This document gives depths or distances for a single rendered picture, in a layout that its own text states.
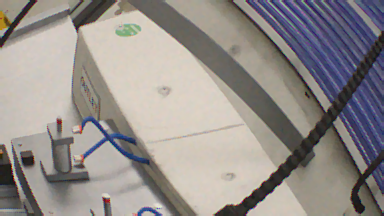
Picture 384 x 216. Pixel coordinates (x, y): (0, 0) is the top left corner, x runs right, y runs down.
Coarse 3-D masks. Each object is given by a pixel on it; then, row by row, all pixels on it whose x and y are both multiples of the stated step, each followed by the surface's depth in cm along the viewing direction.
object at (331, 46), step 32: (256, 0) 95; (288, 0) 92; (320, 0) 90; (352, 0) 87; (288, 32) 91; (320, 32) 88; (352, 32) 85; (320, 64) 86; (352, 64) 83; (352, 96) 82; (352, 128) 80
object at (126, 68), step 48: (96, 48) 96; (144, 48) 96; (96, 96) 95; (144, 96) 90; (192, 96) 91; (144, 144) 86; (192, 144) 86; (240, 144) 86; (192, 192) 81; (240, 192) 81; (288, 192) 81
